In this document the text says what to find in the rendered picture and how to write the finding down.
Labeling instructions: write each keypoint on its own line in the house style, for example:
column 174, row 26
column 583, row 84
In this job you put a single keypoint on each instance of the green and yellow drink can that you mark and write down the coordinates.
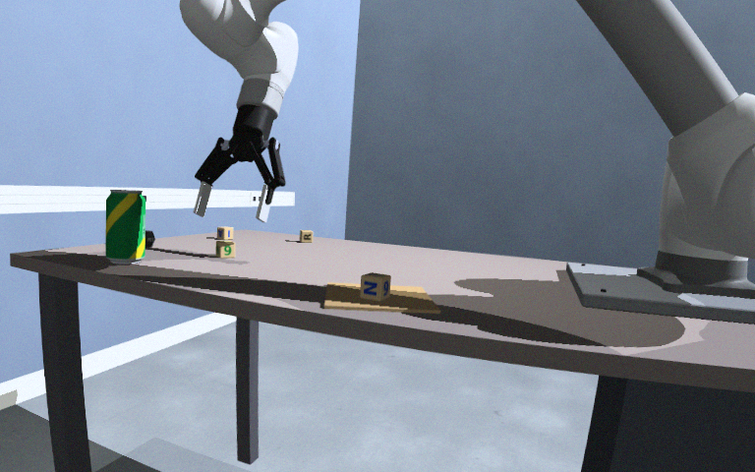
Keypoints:
column 125, row 227

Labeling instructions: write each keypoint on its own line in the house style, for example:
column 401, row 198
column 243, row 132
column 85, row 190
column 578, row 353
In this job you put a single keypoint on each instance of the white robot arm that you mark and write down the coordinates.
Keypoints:
column 711, row 154

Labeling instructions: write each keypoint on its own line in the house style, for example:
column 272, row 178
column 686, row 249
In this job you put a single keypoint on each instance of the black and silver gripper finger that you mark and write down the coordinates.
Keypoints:
column 267, row 192
column 218, row 161

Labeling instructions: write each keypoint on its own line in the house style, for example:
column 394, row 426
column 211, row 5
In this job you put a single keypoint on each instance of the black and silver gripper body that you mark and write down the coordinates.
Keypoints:
column 252, row 123

